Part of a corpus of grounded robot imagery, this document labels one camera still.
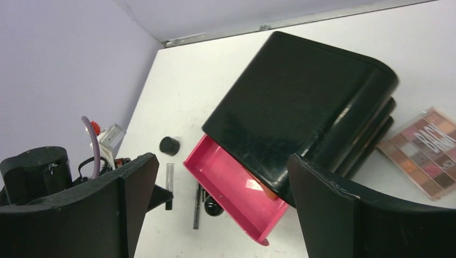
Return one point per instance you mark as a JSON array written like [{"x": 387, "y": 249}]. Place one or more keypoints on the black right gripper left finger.
[{"x": 102, "y": 217}]

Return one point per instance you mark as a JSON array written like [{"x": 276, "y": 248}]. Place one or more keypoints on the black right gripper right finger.
[{"x": 342, "y": 218}]

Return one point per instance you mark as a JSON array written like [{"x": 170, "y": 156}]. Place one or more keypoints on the black mascara tube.
[{"x": 169, "y": 184}]

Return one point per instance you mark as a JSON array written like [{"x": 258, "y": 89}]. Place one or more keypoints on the small black round jar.
[{"x": 169, "y": 146}]

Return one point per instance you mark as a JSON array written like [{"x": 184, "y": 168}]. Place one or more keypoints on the eyeshadow palette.
[{"x": 424, "y": 151}]

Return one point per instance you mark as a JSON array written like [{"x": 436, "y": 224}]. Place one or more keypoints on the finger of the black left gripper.
[{"x": 160, "y": 196}]

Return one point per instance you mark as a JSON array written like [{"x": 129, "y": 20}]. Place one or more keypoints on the aluminium frame rail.
[{"x": 273, "y": 25}]

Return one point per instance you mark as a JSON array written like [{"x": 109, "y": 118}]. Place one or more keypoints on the long black eyeliner pencil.
[{"x": 197, "y": 207}]

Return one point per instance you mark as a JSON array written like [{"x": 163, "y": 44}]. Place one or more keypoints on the pink drawer with black knob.
[{"x": 235, "y": 190}]

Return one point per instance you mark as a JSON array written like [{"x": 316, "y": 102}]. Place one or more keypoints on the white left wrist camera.
[{"x": 108, "y": 140}]

